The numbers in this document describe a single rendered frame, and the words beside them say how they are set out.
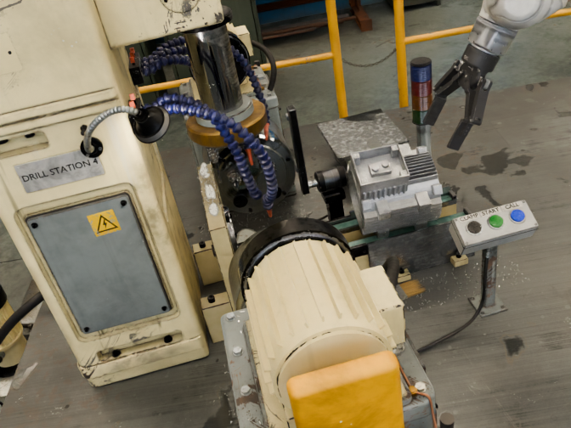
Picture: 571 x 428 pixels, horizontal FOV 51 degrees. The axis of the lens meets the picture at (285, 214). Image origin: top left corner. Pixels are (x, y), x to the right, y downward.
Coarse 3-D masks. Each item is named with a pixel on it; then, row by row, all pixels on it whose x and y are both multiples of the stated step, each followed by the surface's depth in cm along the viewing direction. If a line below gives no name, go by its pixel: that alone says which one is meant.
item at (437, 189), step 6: (420, 150) 151; (426, 150) 151; (348, 162) 152; (432, 186) 145; (438, 186) 145; (432, 192) 146; (438, 192) 145; (366, 204) 145; (366, 210) 145; (360, 228) 156
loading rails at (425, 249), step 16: (448, 192) 165; (448, 208) 164; (464, 208) 157; (336, 224) 162; (352, 224) 161; (432, 224) 155; (448, 224) 152; (352, 240) 163; (368, 240) 154; (384, 240) 151; (400, 240) 152; (416, 240) 153; (432, 240) 154; (448, 240) 155; (368, 256) 154; (384, 256) 154; (400, 256) 155; (416, 256) 156; (432, 256) 157; (448, 256) 159; (464, 256) 158; (400, 272) 156
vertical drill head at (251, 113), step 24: (192, 48) 120; (216, 48) 119; (216, 72) 122; (216, 96) 125; (240, 96) 129; (192, 120) 132; (240, 120) 127; (264, 120) 130; (216, 144) 126; (216, 168) 134
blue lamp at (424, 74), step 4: (412, 68) 168; (416, 68) 167; (420, 68) 166; (424, 68) 166; (428, 68) 167; (412, 72) 169; (416, 72) 167; (420, 72) 167; (424, 72) 167; (428, 72) 168; (412, 76) 169; (416, 76) 168; (420, 76) 168; (424, 76) 168; (428, 76) 168; (412, 80) 170; (416, 80) 169; (420, 80) 168; (424, 80) 168; (428, 80) 169
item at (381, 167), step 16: (352, 160) 146; (368, 160) 148; (384, 160) 145; (400, 160) 146; (368, 176) 145; (384, 176) 145; (400, 176) 141; (368, 192) 143; (384, 192) 144; (400, 192) 146
